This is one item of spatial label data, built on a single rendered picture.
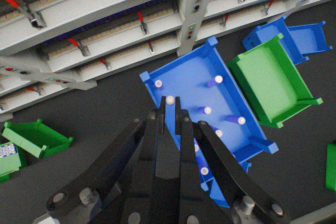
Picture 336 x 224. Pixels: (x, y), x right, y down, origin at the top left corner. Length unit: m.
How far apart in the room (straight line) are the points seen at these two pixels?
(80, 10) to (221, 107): 0.47
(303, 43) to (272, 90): 0.72
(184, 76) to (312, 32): 1.20
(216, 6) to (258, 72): 0.33
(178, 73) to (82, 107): 0.81
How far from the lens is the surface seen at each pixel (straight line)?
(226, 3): 0.70
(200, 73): 0.38
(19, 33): 0.56
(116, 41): 0.60
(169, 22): 0.60
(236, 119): 0.34
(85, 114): 1.03
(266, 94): 0.65
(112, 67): 0.80
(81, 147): 1.08
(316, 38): 1.43
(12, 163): 1.44
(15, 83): 0.86
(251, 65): 0.64
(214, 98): 0.38
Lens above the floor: 0.84
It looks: 86 degrees down
